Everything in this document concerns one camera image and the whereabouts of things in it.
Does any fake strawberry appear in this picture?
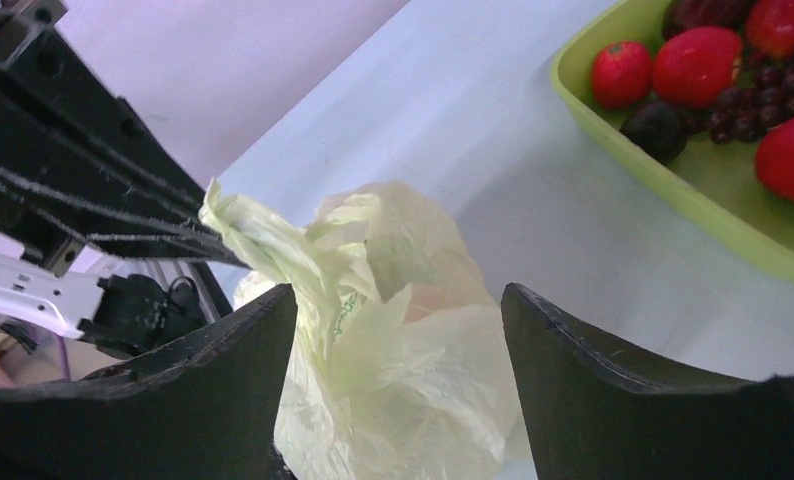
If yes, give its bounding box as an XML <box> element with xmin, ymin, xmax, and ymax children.
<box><xmin>591</xmin><ymin>41</ymin><xmax>653</xmax><ymax>110</ymax></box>

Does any small dark fake plum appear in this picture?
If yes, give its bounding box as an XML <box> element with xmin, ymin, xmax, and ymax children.
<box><xmin>619</xmin><ymin>100</ymin><xmax>689</xmax><ymax>165</ymax></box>

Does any green plastic fruit bowl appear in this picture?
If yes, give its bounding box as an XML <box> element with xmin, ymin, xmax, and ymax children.
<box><xmin>550</xmin><ymin>1</ymin><xmax>794</xmax><ymax>283</ymax></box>

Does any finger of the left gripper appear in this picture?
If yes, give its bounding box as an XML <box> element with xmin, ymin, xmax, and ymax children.
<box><xmin>0</xmin><ymin>155</ymin><xmax>242</xmax><ymax>266</ymax></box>
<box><xmin>0</xmin><ymin>2</ymin><xmax>203</xmax><ymax>212</ymax></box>

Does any dark red fake plum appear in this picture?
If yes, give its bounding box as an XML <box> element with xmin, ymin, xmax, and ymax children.
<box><xmin>661</xmin><ymin>0</ymin><xmax>756</xmax><ymax>40</ymax></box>

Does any red fake fruit top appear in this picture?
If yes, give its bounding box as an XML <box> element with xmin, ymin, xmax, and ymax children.
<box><xmin>744</xmin><ymin>0</ymin><xmax>794</xmax><ymax>60</ymax></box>

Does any pale green plastic bag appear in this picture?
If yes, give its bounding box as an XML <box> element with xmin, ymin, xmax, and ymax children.
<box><xmin>199</xmin><ymin>181</ymin><xmax>530</xmax><ymax>479</ymax></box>

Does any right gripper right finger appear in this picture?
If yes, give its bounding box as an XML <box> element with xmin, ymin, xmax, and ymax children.
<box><xmin>501</xmin><ymin>283</ymin><xmax>794</xmax><ymax>479</ymax></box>

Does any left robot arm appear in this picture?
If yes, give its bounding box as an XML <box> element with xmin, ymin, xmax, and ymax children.
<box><xmin>0</xmin><ymin>1</ymin><xmax>237</xmax><ymax>358</ymax></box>

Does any red fake fruit middle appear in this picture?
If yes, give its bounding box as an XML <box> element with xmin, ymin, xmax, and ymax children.
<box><xmin>652</xmin><ymin>26</ymin><xmax>744</xmax><ymax>109</ymax></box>

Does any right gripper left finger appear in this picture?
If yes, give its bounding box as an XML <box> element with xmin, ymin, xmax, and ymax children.
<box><xmin>0</xmin><ymin>284</ymin><xmax>297</xmax><ymax>479</ymax></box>

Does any fake grape bunch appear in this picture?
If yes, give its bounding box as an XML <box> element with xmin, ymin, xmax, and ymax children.
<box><xmin>681</xmin><ymin>53</ymin><xmax>794</xmax><ymax>145</ymax></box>

